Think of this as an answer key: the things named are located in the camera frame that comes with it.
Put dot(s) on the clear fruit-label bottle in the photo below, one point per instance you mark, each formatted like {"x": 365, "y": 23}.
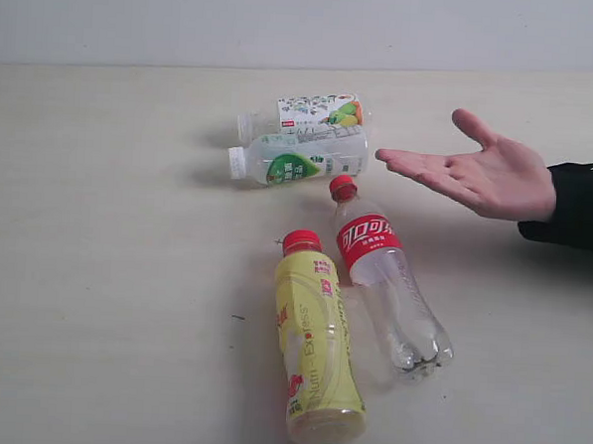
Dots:
{"x": 304, "y": 114}

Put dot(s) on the yellow Nutri-Express bottle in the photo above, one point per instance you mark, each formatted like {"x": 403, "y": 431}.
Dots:
{"x": 324, "y": 405}

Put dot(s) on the black sleeved forearm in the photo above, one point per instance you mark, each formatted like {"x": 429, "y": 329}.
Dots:
{"x": 571, "y": 223}

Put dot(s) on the clear red-label cola bottle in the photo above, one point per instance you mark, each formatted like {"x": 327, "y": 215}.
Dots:
{"x": 407, "y": 332}

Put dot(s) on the clear green-label drink bottle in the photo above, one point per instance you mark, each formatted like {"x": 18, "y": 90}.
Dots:
{"x": 277, "y": 159}

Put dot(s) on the person's open hand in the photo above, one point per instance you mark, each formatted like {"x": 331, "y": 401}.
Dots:
{"x": 505, "y": 180}

